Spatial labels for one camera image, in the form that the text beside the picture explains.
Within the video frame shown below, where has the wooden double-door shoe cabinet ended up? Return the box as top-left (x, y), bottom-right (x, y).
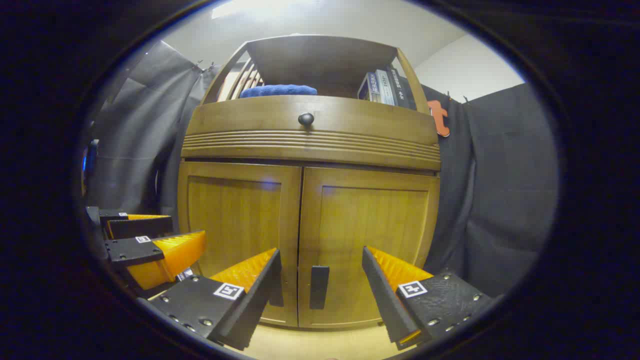
top-left (176, 34), bottom-right (442, 331)

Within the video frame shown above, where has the blue folded towel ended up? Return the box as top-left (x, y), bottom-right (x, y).
top-left (239, 84), bottom-right (318, 99)

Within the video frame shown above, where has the wooden cabinet door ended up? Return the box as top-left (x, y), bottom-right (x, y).
top-left (177, 161), bottom-right (302, 328)
top-left (298, 166), bottom-right (441, 330)

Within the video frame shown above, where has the grey spine shelf book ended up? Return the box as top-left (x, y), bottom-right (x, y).
top-left (375, 68), bottom-right (397, 106)

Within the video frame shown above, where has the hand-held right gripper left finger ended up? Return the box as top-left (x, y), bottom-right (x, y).
top-left (137, 247), bottom-right (285, 352)

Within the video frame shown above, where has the dark blue shelf book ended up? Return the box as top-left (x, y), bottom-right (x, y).
top-left (357, 71), bottom-right (380, 102)

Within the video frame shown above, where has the black shelf book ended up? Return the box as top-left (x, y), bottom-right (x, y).
top-left (389, 65), bottom-right (418, 111)

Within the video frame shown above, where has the black backdrop cloth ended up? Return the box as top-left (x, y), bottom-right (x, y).
top-left (82, 40), bottom-right (560, 298)

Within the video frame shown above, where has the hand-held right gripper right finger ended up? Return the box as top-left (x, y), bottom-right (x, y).
top-left (361, 245), bottom-right (496, 351)

